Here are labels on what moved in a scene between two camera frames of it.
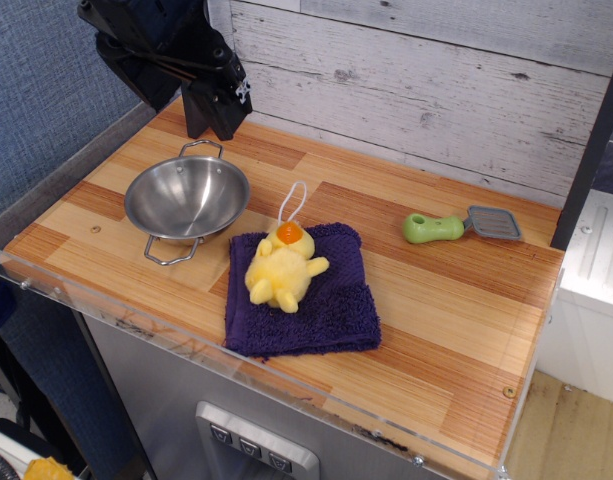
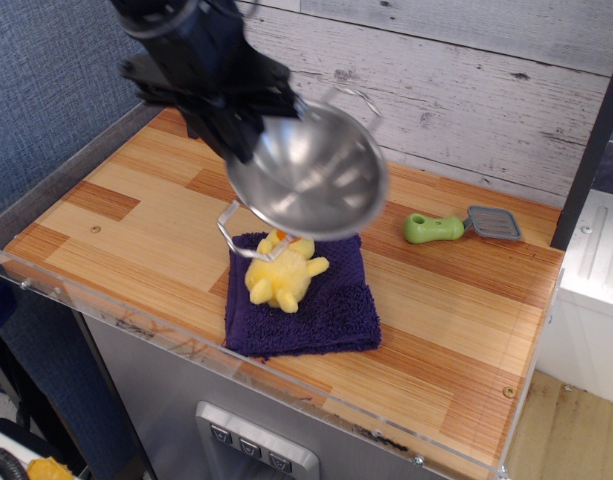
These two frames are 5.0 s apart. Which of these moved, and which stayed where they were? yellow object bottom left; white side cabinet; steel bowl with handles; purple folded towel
Moved: steel bowl with handles
Stayed: purple folded towel; yellow object bottom left; white side cabinet
